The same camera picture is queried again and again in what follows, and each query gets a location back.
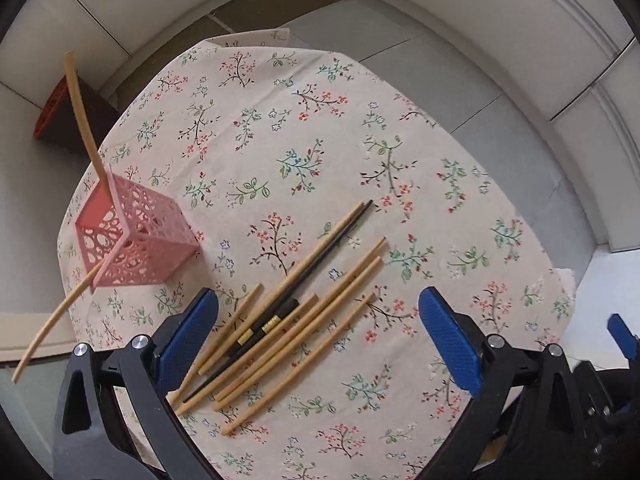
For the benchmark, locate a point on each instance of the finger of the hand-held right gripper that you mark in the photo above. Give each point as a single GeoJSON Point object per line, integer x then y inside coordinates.
{"type": "Point", "coordinates": [622, 332]}

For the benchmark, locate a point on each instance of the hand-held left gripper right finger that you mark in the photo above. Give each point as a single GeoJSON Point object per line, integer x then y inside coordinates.
{"type": "Point", "coordinates": [447, 340]}

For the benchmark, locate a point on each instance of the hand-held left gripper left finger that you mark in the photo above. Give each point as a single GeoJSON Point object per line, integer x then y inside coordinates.
{"type": "Point", "coordinates": [187, 340]}

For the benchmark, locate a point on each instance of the bunch of wooden chopsticks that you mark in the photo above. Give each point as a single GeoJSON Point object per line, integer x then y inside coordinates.
{"type": "Point", "coordinates": [361, 305]}

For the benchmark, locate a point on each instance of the pink perforated chopstick holder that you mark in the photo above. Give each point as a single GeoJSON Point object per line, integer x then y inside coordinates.
{"type": "Point", "coordinates": [145, 255]}

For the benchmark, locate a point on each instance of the black chopstick with gold band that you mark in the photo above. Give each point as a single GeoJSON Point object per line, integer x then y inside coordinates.
{"type": "Point", "coordinates": [362, 211]}
{"type": "Point", "coordinates": [287, 307]}

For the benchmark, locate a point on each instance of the wooden chopstick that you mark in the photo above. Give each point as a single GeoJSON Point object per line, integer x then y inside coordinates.
{"type": "Point", "coordinates": [85, 125]}
{"type": "Point", "coordinates": [50, 322]}

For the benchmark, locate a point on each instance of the floral tablecloth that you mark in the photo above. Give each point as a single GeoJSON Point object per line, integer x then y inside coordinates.
{"type": "Point", "coordinates": [300, 125]}

